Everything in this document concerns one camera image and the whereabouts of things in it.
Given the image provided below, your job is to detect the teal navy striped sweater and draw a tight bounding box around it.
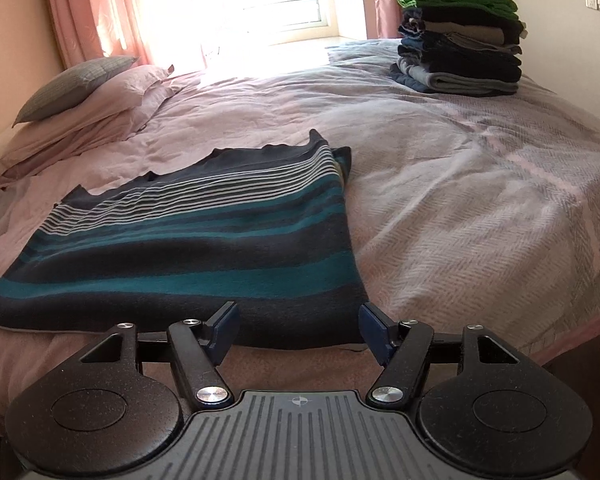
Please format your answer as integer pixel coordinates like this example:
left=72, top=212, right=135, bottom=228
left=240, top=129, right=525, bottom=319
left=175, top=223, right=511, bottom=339
left=0, top=131, right=367, bottom=350

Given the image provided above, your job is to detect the pink grey bed cover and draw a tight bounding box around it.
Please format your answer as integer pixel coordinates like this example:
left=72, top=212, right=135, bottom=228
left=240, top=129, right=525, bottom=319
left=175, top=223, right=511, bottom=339
left=0, top=37, right=600, bottom=436

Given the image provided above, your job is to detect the pink pillow lower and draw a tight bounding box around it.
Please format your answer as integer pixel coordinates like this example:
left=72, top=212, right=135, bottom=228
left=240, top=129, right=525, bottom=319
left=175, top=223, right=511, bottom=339
left=0, top=79, right=192, bottom=181

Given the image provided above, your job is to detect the grey folded garment bottom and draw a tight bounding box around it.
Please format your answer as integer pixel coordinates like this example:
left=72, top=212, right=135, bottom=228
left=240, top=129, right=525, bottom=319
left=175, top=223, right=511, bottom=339
left=396, top=61, right=518, bottom=98

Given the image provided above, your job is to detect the navy blue folded garment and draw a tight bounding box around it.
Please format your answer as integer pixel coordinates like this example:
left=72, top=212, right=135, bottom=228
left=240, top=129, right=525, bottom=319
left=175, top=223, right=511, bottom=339
left=389, top=63, right=432, bottom=93

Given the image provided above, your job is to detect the grey pillow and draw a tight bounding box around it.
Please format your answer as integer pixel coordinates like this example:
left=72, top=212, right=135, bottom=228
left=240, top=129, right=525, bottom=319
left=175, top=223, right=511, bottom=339
left=12, top=55, right=137, bottom=126

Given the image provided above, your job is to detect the black folded garment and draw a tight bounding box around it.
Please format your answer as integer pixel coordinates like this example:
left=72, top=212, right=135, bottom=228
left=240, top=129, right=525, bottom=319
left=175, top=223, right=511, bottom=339
left=398, top=6, right=524, bottom=82

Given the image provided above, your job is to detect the white framed window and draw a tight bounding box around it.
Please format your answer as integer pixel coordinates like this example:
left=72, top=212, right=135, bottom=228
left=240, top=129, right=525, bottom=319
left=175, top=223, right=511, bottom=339
left=142, top=0, right=367, bottom=58

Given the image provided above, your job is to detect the green folded garment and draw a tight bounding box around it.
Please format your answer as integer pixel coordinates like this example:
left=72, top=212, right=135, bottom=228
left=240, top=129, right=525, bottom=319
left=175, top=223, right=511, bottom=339
left=396, top=0, right=519, bottom=21

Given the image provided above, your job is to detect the pink left curtain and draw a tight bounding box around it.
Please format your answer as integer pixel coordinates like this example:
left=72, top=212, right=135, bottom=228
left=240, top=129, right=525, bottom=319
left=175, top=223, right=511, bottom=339
left=47, top=0, right=178, bottom=68

